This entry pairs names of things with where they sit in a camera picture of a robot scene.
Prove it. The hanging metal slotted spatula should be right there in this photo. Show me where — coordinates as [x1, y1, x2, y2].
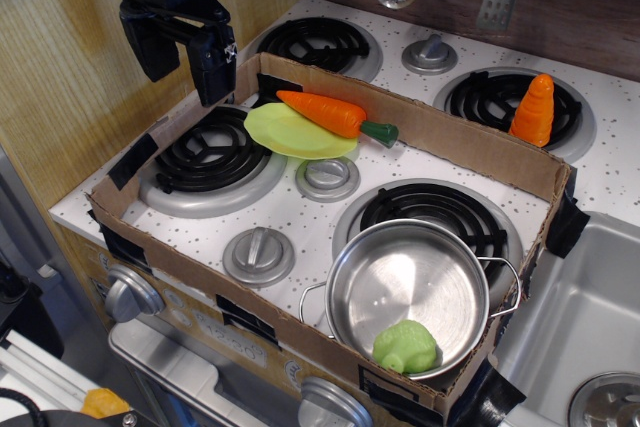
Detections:
[476, 0, 516, 32]

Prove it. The metal sink drain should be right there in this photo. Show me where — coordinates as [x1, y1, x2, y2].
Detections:
[567, 372, 639, 426]

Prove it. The silver oven knob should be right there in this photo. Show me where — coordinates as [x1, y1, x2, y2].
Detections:
[105, 264, 165, 323]
[297, 376, 374, 427]

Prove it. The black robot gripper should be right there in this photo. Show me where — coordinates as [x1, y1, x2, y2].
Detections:
[119, 0, 237, 107]

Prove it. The stainless steel pot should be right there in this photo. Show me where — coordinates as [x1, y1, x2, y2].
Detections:
[318, 219, 522, 382]

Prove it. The front left black burner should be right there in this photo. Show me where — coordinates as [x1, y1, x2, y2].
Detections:
[139, 105, 287, 219]

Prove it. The orange toy carrot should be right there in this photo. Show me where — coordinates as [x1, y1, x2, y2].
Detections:
[276, 90, 399, 148]

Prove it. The orange object bottom left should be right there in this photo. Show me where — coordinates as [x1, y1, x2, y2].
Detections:
[80, 388, 131, 419]

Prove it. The grey sink basin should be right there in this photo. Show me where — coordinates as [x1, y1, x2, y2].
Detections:
[495, 213, 639, 426]

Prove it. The grey stove knob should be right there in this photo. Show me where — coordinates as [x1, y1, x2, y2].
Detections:
[295, 157, 361, 203]
[401, 34, 458, 75]
[222, 227, 295, 288]

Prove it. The back right black burner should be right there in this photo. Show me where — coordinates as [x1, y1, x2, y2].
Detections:
[433, 67, 596, 163]

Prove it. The orange cone toy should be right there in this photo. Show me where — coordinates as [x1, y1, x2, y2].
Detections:
[508, 74, 554, 147]

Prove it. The back left black burner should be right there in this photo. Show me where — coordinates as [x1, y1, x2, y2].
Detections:
[248, 17, 383, 82]

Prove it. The silver left oven knob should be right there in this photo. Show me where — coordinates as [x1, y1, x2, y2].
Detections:
[105, 264, 165, 323]

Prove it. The silver right oven knob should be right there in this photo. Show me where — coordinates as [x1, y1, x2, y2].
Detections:
[297, 376, 374, 427]

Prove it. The silver oven door handle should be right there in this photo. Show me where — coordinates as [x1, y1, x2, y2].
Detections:
[109, 320, 264, 426]

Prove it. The green toy broccoli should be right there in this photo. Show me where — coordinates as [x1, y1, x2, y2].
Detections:
[372, 320, 437, 374]

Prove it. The grey front stove knob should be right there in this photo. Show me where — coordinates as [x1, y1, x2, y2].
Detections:
[222, 227, 295, 288]

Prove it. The black cable bottom left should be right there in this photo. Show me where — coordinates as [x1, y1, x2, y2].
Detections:
[0, 387, 51, 427]

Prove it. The brown cardboard fence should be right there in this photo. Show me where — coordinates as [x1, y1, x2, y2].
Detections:
[88, 53, 574, 426]

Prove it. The grey centre stove knob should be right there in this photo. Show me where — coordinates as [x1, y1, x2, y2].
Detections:
[295, 157, 361, 203]

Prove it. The yellow-green plastic plate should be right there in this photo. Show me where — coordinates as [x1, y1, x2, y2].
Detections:
[244, 103, 358, 160]

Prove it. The grey back stove knob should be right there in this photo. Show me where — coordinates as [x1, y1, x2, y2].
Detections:
[401, 34, 458, 75]

